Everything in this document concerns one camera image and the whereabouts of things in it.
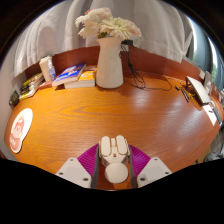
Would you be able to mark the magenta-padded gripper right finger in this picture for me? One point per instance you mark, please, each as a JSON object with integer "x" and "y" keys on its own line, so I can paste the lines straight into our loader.
{"x": 153, "y": 170}

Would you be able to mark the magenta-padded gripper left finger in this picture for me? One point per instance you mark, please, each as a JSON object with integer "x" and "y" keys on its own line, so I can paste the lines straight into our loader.
{"x": 73, "y": 171}

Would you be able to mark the white computer mouse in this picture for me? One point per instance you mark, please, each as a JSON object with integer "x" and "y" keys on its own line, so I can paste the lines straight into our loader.
{"x": 115, "y": 171}

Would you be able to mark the round white pink cartoon mouse pad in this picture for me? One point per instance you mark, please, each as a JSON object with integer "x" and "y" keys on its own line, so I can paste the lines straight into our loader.
{"x": 20, "y": 130}

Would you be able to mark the white paper sheet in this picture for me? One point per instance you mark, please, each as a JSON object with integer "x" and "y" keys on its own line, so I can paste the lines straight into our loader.
{"x": 210, "y": 115}

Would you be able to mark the dark phone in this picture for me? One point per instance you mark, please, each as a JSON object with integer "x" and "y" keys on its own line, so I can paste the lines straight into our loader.
{"x": 218, "y": 115}

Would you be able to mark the white and yellow book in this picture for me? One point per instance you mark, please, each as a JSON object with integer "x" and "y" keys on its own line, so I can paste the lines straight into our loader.
{"x": 28, "y": 93}

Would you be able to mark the reddish brown book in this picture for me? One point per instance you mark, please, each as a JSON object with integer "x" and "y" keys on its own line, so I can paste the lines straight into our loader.
{"x": 46, "y": 84}

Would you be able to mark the orange yellow book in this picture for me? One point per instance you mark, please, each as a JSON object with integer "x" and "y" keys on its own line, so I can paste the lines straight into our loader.
{"x": 85, "y": 80}

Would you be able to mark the white flat device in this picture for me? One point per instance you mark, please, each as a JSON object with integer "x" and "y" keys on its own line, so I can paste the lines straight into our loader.
{"x": 199, "y": 89}

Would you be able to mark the clear spray bottle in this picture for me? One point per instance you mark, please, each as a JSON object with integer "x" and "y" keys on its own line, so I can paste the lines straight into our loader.
{"x": 52, "y": 73}

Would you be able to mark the cream tumbler with lid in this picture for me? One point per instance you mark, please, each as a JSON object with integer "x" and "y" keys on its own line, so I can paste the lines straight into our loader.
{"x": 45, "y": 66}

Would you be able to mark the white ceramic vase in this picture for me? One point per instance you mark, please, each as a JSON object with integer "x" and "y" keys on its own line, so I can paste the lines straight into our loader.
{"x": 109, "y": 66}

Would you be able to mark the glass window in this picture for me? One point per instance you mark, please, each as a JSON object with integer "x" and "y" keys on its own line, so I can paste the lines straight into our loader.
{"x": 200, "y": 46}

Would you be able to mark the white curtain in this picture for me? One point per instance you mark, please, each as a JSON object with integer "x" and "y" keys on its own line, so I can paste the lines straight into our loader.
{"x": 53, "y": 30}

